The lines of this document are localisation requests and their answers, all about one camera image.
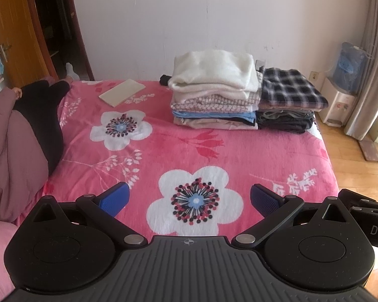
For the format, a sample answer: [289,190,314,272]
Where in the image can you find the beige curtain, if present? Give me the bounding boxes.
[343,0,378,141]

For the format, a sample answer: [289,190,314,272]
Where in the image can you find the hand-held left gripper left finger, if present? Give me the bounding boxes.
[30,181,148,247]

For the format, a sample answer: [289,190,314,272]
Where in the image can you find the white water dispenser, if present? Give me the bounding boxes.
[319,77,357,128]

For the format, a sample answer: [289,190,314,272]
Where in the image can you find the metal door handle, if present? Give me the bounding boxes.
[0,43,12,63]

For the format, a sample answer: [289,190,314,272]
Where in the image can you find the white fuzzy sweater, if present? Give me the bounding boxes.
[168,50,259,93]

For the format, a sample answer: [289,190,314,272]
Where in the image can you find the pink floral blanket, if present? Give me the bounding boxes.
[17,79,341,238]

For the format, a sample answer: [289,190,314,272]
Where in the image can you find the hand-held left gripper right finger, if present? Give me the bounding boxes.
[232,183,353,248]

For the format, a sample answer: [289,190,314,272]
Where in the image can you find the beige flat strip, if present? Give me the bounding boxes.
[99,79,147,108]

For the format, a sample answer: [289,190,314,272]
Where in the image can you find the stack of light folded clothes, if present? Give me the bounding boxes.
[170,69,263,130]

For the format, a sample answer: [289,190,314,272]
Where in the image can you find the brown flat board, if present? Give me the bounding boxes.
[357,139,378,163]

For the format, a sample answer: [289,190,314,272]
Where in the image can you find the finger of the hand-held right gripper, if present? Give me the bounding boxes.
[338,189,378,211]

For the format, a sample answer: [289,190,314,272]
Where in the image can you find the stack of dark folded clothes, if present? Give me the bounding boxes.
[256,67,330,134]

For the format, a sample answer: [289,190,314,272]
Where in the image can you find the orange wooden door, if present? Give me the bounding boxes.
[0,0,49,89]

